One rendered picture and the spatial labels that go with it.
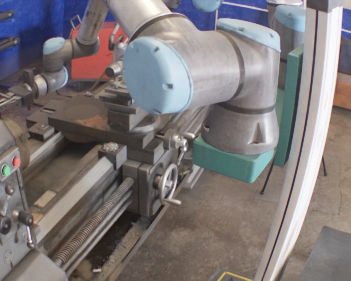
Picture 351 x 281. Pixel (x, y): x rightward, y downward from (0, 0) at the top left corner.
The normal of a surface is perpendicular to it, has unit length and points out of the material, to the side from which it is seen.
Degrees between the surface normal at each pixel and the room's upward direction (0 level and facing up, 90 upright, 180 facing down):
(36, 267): 32
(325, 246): 0
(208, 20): 90
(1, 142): 45
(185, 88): 95
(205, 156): 90
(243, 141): 70
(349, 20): 90
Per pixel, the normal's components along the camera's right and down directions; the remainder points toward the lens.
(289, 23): -0.59, 0.28
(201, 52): 0.39, -0.37
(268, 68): 0.53, 0.40
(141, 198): -0.37, 0.41
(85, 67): -0.04, 0.46
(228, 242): 0.04, -0.89
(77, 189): 0.57, -0.60
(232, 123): -0.44, 0.06
